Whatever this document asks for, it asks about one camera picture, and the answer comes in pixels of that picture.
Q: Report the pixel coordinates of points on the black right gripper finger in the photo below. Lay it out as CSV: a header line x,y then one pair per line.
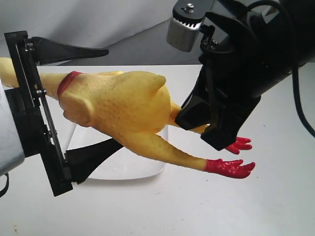
x,y
232,115
200,107

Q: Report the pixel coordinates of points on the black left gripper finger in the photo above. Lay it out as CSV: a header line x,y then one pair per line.
x,y
47,51
84,160

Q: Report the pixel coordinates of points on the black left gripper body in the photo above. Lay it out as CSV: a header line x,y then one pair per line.
x,y
31,113

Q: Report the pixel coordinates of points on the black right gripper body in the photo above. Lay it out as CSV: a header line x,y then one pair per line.
x,y
255,55

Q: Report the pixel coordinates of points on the yellow rubber chicken toy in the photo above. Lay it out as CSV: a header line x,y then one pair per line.
x,y
132,108

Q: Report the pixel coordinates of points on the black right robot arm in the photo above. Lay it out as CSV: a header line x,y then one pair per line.
x,y
302,16

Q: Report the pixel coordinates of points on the white square plate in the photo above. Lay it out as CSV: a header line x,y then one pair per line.
x,y
122,165

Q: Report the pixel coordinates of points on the grey fabric backdrop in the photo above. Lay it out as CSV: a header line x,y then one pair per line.
x,y
134,31

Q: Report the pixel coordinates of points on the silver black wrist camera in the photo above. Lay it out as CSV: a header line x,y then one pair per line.
x,y
187,19

